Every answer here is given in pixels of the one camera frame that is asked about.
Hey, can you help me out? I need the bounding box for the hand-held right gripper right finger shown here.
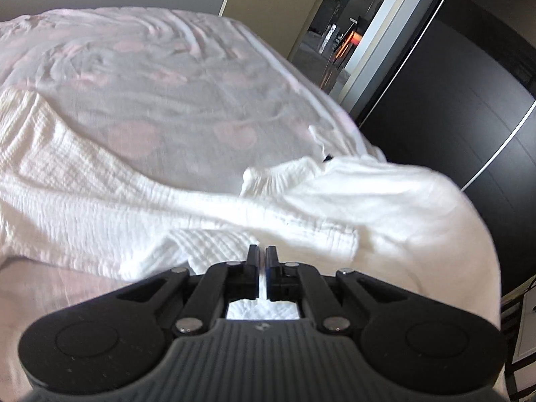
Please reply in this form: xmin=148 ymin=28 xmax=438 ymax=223
xmin=265 ymin=245 xmax=408 ymax=337

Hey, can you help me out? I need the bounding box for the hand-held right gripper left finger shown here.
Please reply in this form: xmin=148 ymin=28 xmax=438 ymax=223
xmin=112 ymin=245 xmax=261 ymax=338

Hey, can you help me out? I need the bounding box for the white crinkled cotton garment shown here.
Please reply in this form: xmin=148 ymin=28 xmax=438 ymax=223
xmin=0 ymin=89 xmax=503 ymax=332

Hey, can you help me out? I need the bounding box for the bed with pink dotted sheet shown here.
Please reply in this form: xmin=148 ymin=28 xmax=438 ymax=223
xmin=0 ymin=6 xmax=388 ymax=390

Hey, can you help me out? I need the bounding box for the dark wardrobe with silver trim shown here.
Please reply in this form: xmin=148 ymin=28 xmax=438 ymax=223
xmin=352 ymin=0 xmax=536 ymax=298

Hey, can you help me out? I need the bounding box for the white door frame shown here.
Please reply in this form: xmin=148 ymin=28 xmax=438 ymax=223
xmin=338 ymin=0 xmax=445 ymax=114

